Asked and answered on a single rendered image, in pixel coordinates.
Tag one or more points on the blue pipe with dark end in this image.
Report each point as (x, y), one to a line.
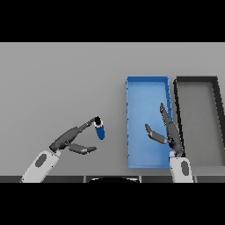
(99, 129)

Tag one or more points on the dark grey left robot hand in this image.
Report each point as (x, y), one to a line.
(68, 137)

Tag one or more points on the dark grey rectangular bin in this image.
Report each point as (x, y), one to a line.
(200, 121)

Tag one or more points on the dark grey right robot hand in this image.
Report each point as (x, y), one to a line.
(172, 134)

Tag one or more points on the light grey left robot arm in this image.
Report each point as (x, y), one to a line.
(41, 165)

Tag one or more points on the blue rectangular bin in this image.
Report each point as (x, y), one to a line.
(148, 121)

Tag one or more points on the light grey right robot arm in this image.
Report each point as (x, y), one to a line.
(180, 169)

